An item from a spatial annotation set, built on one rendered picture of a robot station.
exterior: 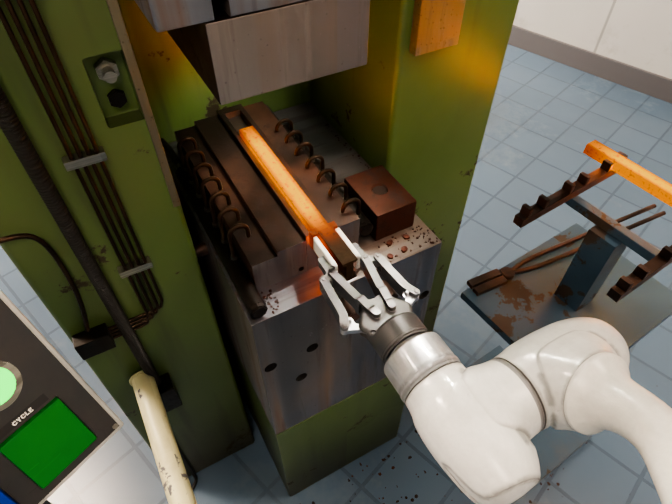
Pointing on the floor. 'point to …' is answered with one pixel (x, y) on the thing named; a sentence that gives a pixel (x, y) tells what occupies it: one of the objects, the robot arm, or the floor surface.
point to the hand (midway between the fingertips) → (336, 252)
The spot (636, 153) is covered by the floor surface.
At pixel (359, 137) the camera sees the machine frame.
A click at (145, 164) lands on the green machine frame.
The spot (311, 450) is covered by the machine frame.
